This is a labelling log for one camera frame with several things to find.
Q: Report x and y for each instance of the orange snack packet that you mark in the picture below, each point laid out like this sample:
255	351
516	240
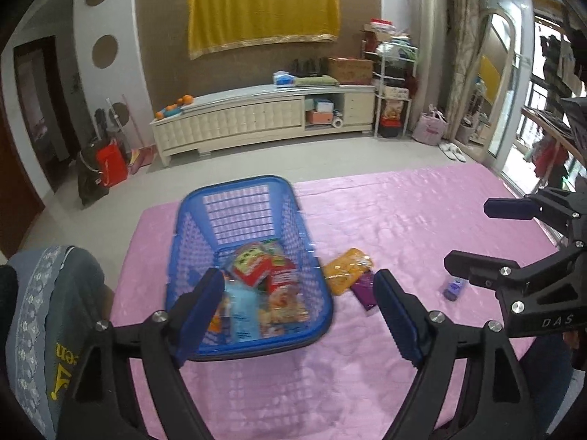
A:
346	268

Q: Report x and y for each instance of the silver standing air conditioner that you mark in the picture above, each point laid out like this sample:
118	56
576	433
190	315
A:
426	32

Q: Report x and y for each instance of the large red yellow noodle packet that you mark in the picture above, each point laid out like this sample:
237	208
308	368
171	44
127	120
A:
282	302

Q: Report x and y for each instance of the red bag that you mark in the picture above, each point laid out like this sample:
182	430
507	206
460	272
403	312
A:
112	165

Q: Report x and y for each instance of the black bag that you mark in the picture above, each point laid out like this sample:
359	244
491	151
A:
89	183

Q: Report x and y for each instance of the blue plastic basket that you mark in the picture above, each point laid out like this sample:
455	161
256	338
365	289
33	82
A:
238	211

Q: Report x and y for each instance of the beige curtain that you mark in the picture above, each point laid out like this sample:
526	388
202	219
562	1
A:
463	55

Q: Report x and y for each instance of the blue tissue pack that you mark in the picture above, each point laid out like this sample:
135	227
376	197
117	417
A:
283	79

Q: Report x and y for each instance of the yellow panel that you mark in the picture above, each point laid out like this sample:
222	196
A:
489	75

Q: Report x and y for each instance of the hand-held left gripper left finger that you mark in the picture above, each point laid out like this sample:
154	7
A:
204	311

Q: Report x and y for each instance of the clothes drying rack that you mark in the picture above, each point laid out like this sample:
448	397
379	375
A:
545	156

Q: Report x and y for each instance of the small purple snack packet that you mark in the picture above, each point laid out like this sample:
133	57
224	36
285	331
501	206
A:
454	289

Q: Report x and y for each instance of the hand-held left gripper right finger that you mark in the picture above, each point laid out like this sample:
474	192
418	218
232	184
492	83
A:
396	316

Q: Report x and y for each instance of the brown round wall decoration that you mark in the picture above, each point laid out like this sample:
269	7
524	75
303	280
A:
104	51

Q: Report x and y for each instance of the dark wooden door frame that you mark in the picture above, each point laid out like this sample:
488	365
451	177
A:
20	101

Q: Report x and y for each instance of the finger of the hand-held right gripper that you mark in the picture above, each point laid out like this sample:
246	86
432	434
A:
481	268
509	207

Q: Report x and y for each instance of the cardboard box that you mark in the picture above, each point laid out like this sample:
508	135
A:
351	71

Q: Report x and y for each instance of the white TV cabinet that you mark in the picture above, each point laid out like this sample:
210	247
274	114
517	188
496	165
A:
238	119

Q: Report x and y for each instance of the yellow cloth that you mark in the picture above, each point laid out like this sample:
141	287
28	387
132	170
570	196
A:
261	13

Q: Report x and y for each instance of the small red yellow snack packet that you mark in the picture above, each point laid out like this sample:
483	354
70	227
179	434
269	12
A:
250	264

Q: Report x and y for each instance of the white slipper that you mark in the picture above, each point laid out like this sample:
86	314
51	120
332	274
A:
445	147
458	155

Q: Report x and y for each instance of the pink quilted blanket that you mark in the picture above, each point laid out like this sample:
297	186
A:
390	211

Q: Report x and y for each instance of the pink bag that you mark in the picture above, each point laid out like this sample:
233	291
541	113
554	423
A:
429	130

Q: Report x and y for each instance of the green folded cushion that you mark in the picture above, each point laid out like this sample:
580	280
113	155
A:
316	81

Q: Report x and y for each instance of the orange box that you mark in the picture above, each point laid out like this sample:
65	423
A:
318	117

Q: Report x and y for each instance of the white paper roll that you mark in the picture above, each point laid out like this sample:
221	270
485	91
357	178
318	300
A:
338	122

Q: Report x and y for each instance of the pink broom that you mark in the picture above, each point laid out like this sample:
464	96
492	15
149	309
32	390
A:
142	156

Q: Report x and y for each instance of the light blue box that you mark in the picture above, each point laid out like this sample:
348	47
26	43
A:
323	106

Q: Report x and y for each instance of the blue cartoon snack packet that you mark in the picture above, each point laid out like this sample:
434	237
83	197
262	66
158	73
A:
241	311

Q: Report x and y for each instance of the person's right forearm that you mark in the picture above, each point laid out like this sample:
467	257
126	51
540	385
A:
548	376

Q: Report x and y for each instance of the white metal shelf rack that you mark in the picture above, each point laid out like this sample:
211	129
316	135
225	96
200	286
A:
394	114

